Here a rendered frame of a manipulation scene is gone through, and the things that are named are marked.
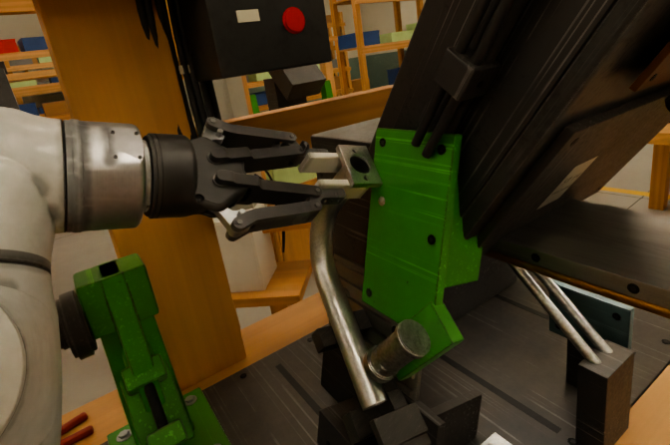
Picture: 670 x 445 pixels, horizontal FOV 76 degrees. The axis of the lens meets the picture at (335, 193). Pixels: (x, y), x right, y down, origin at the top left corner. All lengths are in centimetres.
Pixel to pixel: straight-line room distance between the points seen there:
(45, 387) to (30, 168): 14
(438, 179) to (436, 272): 9
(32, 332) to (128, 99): 41
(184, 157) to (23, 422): 21
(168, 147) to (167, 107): 28
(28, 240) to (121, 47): 36
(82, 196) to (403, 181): 29
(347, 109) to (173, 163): 57
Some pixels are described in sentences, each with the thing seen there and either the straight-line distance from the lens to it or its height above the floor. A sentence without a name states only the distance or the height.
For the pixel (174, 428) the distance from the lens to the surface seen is 57.
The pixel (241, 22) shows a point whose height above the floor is 141.
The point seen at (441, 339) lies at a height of 108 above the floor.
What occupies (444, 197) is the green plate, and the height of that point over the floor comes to 122.
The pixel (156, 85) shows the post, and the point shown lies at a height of 135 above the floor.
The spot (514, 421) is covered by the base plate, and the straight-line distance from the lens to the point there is 64.
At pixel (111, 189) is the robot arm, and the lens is 36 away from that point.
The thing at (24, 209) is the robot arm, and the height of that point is 129.
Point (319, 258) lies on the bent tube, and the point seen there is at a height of 112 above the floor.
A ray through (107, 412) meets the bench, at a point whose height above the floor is 88.
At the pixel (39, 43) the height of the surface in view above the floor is 210.
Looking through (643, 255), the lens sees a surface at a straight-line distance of 52.
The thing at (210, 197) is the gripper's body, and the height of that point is 125.
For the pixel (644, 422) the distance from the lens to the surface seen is 67.
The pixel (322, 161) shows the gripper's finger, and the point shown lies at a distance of 48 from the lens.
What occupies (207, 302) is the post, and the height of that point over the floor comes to 101.
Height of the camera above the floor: 136
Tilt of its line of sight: 18 degrees down
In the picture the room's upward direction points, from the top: 9 degrees counter-clockwise
